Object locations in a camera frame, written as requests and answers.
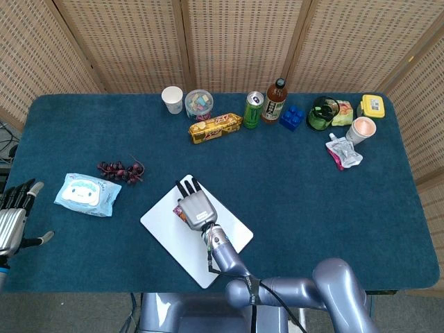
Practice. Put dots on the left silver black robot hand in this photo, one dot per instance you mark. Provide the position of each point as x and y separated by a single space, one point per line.
8 225

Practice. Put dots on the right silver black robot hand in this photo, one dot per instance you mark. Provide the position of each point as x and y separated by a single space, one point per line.
197 209

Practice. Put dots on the pink patterned packet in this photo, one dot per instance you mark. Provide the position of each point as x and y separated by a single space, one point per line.
180 215

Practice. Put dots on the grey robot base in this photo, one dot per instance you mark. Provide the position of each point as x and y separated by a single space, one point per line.
194 312

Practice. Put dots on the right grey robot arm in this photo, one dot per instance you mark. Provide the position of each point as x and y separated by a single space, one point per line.
329 277

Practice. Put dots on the white rectangular board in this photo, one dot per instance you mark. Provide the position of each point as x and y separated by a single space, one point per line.
166 229

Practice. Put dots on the dark blue table cloth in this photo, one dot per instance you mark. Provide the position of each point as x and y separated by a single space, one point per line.
277 194

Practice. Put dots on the yellow biscuit package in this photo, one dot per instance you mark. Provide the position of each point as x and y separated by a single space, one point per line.
215 129

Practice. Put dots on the light blue wet wipes pack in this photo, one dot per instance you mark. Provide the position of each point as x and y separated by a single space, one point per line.
86 194

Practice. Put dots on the dark purple grape bunch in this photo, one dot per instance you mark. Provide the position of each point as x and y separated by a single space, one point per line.
119 171

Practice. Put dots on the clear plastic jar with clips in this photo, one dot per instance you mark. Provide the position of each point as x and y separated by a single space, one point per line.
198 104

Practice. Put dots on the green energy drink can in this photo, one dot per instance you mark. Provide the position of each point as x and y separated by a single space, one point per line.
252 112

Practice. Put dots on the white paper cup blue print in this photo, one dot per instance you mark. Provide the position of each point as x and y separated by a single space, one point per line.
172 100

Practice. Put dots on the brown tea bottle black cap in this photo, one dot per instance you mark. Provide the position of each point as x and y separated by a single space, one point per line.
274 105

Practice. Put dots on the blue toy building block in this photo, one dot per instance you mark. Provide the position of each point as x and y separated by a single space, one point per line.
292 118

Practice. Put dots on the black mesh pen holder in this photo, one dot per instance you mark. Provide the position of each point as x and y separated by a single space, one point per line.
317 118

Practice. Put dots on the silver spout pouch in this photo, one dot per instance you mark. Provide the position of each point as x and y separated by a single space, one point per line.
343 152

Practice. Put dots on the woven wooden folding screen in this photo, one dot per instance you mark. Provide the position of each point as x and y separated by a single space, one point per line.
239 41

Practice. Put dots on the green snack packet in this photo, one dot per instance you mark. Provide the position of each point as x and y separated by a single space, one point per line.
344 112

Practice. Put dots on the white cup pink inside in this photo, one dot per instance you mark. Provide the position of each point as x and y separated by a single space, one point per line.
362 129

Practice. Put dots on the yellow plastic box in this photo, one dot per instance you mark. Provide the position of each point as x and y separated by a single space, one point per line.
373 105

